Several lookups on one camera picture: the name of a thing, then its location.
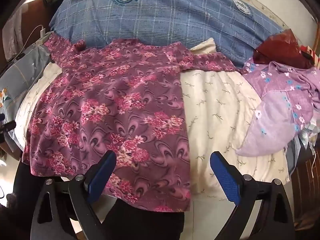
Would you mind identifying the cream leaf-print blanket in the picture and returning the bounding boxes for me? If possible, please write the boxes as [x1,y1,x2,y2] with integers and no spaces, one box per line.
[15,38,290,202]

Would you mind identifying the grey striped blanket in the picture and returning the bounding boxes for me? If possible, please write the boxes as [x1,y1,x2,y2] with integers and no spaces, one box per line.
[0,38,52,145]

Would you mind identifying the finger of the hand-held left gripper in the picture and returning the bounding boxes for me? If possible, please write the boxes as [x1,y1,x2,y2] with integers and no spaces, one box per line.
[0,114,16,143]

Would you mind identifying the wooden furniture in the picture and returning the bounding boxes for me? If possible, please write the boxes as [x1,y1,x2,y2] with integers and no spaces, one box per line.
[290,142,320,230]

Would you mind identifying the blue plaid quilt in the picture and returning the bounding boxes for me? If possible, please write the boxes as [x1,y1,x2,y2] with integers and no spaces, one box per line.
[49,0,285,68]

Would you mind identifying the dark red cloth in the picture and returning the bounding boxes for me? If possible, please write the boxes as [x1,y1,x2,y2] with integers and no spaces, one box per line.
[252,29,313,69]

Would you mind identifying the lilac floral garment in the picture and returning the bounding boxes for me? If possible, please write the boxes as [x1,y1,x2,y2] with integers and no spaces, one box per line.
[236,58,320,157]

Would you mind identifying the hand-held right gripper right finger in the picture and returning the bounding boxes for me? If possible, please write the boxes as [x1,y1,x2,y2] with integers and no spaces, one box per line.
[210,151,297,240]

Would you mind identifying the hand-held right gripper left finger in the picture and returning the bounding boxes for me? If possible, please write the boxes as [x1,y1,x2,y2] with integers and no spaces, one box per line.
[31,150,117,240]

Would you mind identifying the white charger with cable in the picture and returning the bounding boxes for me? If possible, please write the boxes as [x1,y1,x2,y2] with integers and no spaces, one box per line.
[25,25,48,46]

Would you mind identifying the magenta floral shirt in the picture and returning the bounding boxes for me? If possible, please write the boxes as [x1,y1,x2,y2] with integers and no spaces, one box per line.
[22,32,242,212]

